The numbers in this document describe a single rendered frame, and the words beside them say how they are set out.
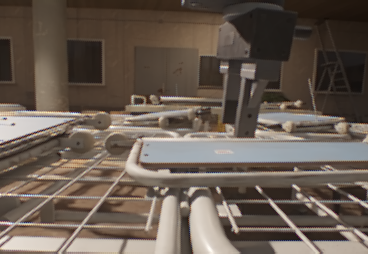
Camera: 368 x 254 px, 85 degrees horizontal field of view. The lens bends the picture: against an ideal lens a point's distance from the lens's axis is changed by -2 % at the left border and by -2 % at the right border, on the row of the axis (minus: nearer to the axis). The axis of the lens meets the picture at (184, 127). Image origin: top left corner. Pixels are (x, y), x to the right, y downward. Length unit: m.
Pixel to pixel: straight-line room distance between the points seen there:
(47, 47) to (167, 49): 3.14
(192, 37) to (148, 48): 1.35
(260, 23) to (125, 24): 6.74
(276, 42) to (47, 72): 4.80
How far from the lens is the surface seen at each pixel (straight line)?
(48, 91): 4.92
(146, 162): 0.39
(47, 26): 5.10
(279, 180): 0.39
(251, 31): 0.25
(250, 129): 0.29
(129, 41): 6.78
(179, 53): 6.50
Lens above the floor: 0.64
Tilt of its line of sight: 7 degrees down
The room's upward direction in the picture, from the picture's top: 2 degrees clockwise
